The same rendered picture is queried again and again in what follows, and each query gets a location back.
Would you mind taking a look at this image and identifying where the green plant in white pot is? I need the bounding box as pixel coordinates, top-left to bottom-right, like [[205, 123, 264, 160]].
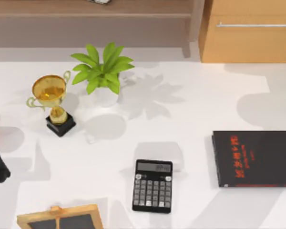
[[70, 42, 135, 107]]

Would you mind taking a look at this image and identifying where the black calculator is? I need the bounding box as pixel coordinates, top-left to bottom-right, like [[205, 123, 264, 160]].
[[132, 159, 174, 214]]

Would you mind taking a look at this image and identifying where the gold trophy with black base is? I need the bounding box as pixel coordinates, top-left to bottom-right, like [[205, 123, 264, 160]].
[[26, 70, 77, 138]]

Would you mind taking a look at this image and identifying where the wooden open shelf unit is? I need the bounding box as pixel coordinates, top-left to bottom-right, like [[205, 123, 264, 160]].
[[0, 0, 205, 58]]

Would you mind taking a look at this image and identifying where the black book with red lettering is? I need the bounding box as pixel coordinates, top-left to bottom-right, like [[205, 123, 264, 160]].
[[211, 130, 286, 188]]

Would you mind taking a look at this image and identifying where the wooden cupboard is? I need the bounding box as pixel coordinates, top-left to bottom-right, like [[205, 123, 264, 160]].
[[198, 0, 286, 63]]

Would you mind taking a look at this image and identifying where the wooden framed blackboard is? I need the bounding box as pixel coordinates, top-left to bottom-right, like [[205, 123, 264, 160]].
[[16, 204, 105, 229]]

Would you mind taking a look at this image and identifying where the long metal handle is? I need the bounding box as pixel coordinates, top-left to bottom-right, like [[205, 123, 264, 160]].
[[216, 21, 286, 28]]

